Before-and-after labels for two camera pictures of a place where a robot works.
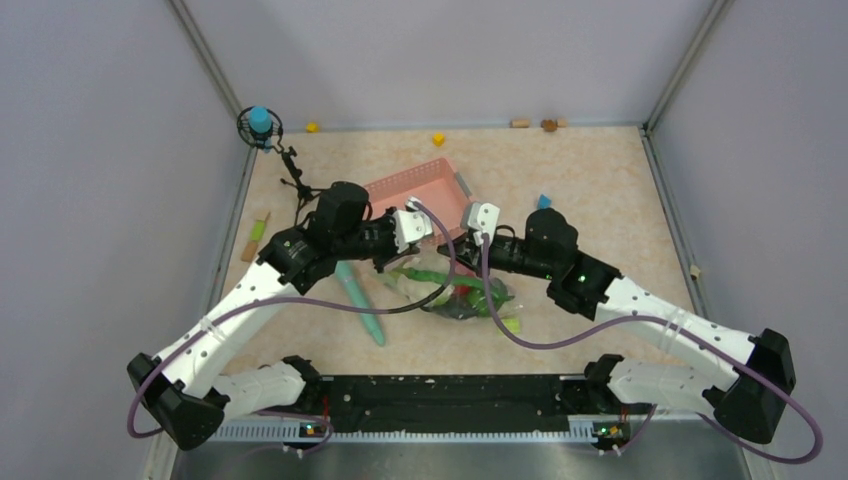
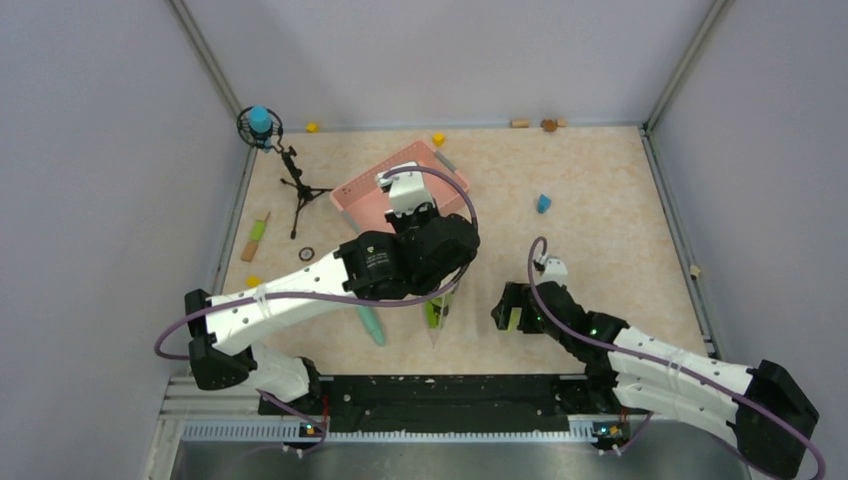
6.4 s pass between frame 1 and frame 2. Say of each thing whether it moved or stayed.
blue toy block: stayed
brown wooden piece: stayed
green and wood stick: stayed
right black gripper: moved
